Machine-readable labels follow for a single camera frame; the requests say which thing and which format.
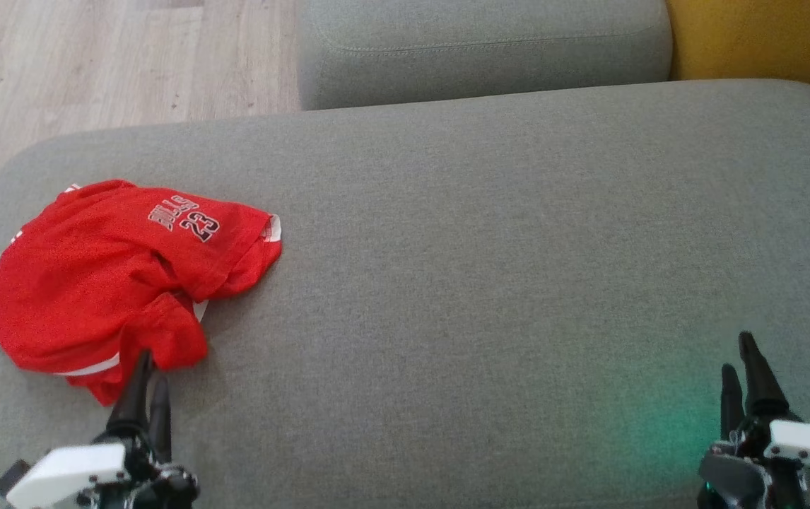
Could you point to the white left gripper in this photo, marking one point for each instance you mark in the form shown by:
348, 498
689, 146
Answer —
66, 474

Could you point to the large grey sofa seat cushion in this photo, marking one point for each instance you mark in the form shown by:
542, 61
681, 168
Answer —
483, 283

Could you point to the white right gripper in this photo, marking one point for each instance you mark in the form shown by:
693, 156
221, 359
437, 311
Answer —
801, 452

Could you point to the small grey sofa seat cushion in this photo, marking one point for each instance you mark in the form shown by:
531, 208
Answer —
483, 49

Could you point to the red basketball shorts number 23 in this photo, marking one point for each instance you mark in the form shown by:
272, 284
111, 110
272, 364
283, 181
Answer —
94, 254

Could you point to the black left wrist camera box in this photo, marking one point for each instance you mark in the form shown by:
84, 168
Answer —
13, 478

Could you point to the yellow sofa backrest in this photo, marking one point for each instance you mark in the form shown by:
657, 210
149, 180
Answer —
765, 35

